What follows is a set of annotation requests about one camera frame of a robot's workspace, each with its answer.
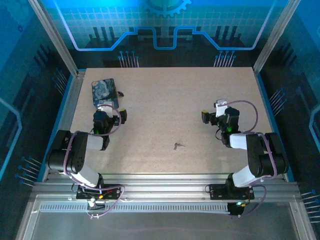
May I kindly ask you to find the starry night patterned box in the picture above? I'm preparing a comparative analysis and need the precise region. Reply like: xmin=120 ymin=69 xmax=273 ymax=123
xmin=90 ymin=77 xmax=121 ymax=109

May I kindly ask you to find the black controller box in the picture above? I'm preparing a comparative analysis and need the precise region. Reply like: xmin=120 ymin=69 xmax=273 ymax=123
xmin=227 ymin=201 xmax=245 ymax=218

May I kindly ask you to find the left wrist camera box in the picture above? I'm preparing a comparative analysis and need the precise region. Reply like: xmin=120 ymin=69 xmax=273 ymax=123
xmin=96 ymin=104 xmax=114 ymax=118

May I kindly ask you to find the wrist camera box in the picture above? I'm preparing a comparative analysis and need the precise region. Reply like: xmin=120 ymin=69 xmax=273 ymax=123
xmin=213 ymin=99 xmax=229 ymax=118
xmin=96 ymin=104 xmax=114 ymax=118

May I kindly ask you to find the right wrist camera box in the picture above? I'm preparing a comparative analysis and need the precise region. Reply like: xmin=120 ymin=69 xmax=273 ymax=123
xmin=213 ymin=99 xmax=229 ymax=118

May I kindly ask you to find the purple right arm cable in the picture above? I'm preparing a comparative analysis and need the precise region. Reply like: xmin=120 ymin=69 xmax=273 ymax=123
xmin=219 ymin=99 xmax=278 ymax=218

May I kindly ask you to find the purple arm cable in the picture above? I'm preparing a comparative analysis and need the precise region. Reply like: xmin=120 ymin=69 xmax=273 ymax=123
xmin=61 ymin=104 xmax=126 ymax=220
xmin=219 ymin=99 xmax=278 ymax=218

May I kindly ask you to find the aluminium side rail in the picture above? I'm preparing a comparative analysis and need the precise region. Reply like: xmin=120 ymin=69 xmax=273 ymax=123
xmin=41 ymin=71 xmax=87 ymax=182

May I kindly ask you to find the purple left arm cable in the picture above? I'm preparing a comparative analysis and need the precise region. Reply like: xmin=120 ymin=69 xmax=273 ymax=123
xmin=61 ymin=104 xmax=126 ymax=220

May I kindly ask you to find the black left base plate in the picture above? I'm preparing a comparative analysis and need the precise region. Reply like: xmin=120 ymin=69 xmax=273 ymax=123
xmin=75 ymin=183 xmax=121 ymax=201

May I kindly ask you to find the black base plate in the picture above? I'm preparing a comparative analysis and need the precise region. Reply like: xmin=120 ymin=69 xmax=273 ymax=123
xmin=208 ymin=183 xmax=255 ymax=201
xmin=75 ymin=183 xmax=121 ymax=201

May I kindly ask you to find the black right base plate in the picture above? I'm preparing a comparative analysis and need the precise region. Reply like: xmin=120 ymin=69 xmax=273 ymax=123
xmin=208 ymin=183 xmax=255 ymax=201

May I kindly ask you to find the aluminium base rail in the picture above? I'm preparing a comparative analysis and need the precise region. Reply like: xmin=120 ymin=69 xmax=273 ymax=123
xmin=31 ymin=172 xmax=301 ymax=205

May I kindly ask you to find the slotted grey cable duct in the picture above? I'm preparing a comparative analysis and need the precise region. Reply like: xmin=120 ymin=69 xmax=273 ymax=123
xmin=39 ymin=203 xmax=231 ymax=214

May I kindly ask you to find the aluminium frame post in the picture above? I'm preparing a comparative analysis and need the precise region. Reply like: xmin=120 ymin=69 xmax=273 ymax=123
xmin=26 ymin=0 xmax=87 ymax=79
xmin=252 ymin=0 xmax=302 ymax=76

